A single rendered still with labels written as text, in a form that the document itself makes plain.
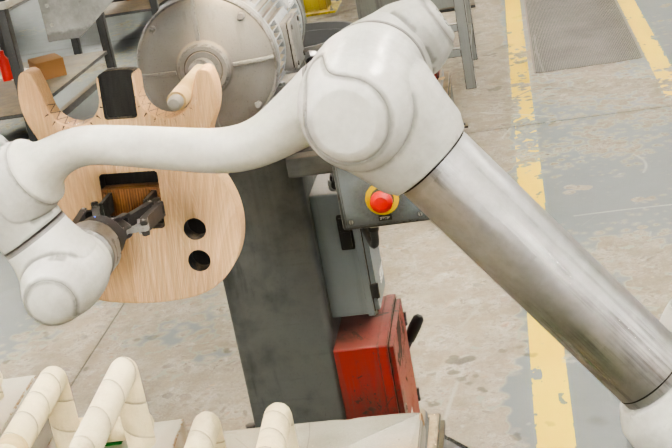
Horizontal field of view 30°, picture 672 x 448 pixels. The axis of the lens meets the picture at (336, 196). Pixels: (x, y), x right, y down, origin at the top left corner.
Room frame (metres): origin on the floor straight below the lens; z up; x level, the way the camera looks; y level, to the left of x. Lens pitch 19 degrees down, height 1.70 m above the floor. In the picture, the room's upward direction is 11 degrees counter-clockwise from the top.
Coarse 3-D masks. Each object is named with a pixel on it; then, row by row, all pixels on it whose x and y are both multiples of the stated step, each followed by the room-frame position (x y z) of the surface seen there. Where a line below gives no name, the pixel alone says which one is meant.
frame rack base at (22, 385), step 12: (12, 384) 1.32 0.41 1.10; (24, 384) 1.32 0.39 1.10; (12, 396) 1.29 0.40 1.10; (24, 396) 1.29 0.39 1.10; (0, 408) 1.26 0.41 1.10; (12, 408) 1.26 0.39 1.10; (0, 420) 1.23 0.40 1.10; (0, 432) 1.21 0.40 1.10; (48, 432) 1.33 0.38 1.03; (36, 444) 1.29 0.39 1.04
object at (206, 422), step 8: (200, 416) 1.26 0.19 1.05; (208, 416) 1.25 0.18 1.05; (216, 416) 1.26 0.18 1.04; (192, 424) 1.25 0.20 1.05; (200, 424) 1.24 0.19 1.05; (208, 424) 1.24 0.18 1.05; (216, 424) 1.25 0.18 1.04; (192, 432) 1.22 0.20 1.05; (200, 432) 1.22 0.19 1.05; (208, 432) 1.22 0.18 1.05; (216, 432) 1.24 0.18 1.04; (192, 440) 1.20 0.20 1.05; (200, 440) 1.20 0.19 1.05; (208, 440) 1.21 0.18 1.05; (216, 440) 1.23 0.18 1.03
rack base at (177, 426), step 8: (160, 424) 1.31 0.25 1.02; (168, 424) 1.31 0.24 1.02; (176, 424) 1.30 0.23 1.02; (184, 424) 1.31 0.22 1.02; (160, 432) 1.29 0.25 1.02; (168, 432) 1.29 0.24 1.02; (176, 432) 1.29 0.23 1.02; (184, 432) 1.31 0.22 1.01; (160, 440) 1.27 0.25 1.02; (168, 440) 1.27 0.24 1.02; (176, 440) 1.27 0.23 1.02; (184, 440) 1.30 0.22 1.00
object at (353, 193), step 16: (336, 176) 2.11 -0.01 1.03; (352, 176) 2.10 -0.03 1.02; (352, 192) 2.10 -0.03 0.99; (368, 192) 2.10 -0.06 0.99; (352, 208) 2.10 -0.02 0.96; (368, 208) 2.10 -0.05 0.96; (400, 208) 2.09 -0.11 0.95; (416, 208) 2.09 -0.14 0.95; (352, 224) 2.11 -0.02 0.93; (368, 224) 2.10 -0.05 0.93; (384, 224) 2.10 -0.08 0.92; (368, 240) 2.16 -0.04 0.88
